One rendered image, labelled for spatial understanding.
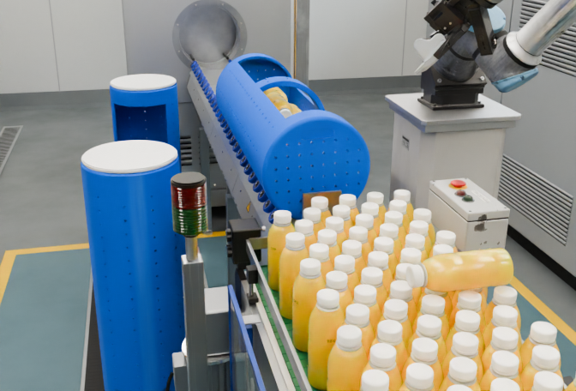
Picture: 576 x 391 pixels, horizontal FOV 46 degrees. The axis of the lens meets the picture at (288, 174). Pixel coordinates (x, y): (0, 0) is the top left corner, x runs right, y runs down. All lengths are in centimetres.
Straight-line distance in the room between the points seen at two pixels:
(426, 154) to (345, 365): 108
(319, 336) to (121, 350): 111
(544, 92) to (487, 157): 154
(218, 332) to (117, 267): 56
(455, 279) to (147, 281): 112
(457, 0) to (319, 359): 74
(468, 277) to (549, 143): 246
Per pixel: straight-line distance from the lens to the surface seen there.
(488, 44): 146
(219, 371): 167
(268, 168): 169
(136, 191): 196
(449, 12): 142
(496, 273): 124
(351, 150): 174
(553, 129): 360
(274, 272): 154
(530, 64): 195
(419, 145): 208
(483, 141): 213
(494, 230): 157
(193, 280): 129
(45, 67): 683
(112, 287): 212
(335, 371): 112
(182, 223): 123
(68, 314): 332
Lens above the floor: 169
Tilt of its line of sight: 21 degrees down
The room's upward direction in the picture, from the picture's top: straight up
